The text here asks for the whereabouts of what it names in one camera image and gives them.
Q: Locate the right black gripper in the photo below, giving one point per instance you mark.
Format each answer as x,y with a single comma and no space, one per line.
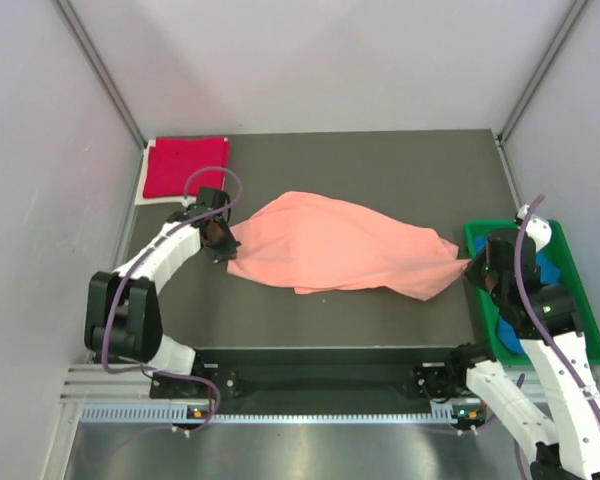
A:
472,273

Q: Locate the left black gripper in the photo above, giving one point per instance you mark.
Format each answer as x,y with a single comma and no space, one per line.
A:
217,255

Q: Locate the salmon pink t shirt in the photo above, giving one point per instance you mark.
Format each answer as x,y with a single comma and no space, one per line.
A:
311,243

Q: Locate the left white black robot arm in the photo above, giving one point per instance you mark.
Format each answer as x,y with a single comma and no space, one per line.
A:
123,317

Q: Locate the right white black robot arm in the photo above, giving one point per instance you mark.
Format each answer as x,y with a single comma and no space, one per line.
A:
565,444

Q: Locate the blue t shirt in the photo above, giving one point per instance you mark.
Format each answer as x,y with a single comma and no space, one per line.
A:
505,333

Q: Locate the folded red t shirt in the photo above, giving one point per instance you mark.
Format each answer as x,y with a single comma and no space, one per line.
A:
203,153

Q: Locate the green plastic bin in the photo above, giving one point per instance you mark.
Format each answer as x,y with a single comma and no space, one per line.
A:
558,253

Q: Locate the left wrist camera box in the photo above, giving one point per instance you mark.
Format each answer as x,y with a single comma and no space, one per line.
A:
209,198

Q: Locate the slotted grey cable duct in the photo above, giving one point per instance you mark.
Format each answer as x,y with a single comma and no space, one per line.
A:
119,413

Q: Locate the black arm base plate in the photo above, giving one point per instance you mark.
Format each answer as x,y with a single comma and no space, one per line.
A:
240,372

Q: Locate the right aluminium frame post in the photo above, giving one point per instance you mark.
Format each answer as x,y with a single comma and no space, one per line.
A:
557,43

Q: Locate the aluminium frame post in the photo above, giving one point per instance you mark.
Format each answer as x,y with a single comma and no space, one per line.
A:
79,32
557,43

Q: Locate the left aluminium frame post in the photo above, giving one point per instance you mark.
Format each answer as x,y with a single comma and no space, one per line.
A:
79,32

